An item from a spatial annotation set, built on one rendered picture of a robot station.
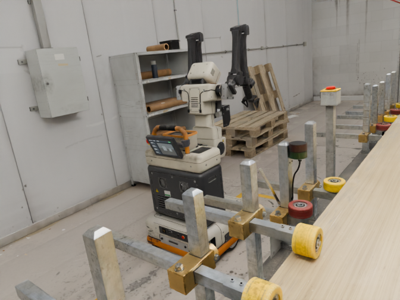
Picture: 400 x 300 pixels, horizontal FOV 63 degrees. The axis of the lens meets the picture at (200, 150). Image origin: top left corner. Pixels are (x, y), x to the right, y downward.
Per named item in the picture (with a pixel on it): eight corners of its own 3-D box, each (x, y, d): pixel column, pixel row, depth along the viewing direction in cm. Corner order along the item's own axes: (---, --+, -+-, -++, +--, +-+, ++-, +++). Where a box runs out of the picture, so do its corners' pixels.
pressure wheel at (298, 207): (285, 236, 112) (284, 205, 109) (294, 225, 118) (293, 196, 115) (308, 241, 107) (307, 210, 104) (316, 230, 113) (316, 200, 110)
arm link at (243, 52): (233, 27, 243) (246, 24, 236) (237, 27, 247) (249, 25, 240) (236, 84, 254) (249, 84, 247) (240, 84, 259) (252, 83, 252)
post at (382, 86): (377, 143, 254) (379, 81, 241) (377, 142, 256) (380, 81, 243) (381, 143, 251) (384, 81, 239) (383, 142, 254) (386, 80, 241)
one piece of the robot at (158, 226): (196, 247, 221) (194, 236, 218) (154, 232, 247) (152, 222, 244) (198, 245, 222) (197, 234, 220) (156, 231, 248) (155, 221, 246)
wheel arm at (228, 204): (203, 205, 136) (202, 196, 135) (208, 202, 139) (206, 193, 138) (304, 230, 109) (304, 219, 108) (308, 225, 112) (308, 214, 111)
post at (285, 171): (283, 263, 124) (277, 143, 111) (286, 258, 127) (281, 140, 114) (291, 266, 122) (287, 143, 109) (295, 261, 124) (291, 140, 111)
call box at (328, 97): (320, 107, 148) (319, 90, 146) (325, 105, 153) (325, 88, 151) (336, 107, 143) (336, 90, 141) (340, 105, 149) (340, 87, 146)
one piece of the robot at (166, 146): (190, 165, 217) (177, 140, 204) (154, 160, 239) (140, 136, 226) (199, 155, 223) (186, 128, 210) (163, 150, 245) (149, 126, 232)
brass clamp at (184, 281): (167, 287, 75) (164, 268, 73) (203, 256, 85) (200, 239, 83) (188, 297, 71) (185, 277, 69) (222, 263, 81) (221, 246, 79)
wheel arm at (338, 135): (315, 138, 227) (315, 132, 226) (316, 137, 230) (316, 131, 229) (386, 142, 200) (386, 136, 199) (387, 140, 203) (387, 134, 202)
